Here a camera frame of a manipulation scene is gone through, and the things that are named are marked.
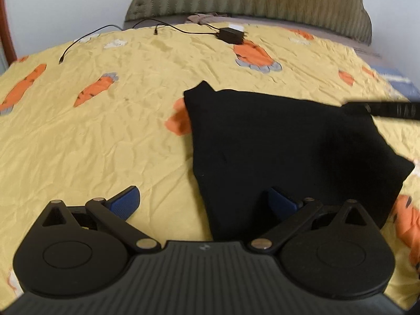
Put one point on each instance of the red-brown wooden door frame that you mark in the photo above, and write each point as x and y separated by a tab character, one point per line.
6	23

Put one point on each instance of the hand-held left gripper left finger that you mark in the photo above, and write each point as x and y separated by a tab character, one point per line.
126	200

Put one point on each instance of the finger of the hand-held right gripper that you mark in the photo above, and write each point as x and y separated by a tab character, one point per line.
390	110

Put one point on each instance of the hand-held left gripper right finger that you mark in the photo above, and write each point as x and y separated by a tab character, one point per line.
281	203

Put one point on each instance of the blue printed quilt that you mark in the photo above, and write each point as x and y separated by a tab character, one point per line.
398	82

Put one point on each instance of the yellow carrot print blanket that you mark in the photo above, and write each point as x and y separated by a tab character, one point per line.
98	137

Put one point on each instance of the beige crumpled cloth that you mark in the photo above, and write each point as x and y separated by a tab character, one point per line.
205	18

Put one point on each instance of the black pants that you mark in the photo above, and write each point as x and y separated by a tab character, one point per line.
262	137

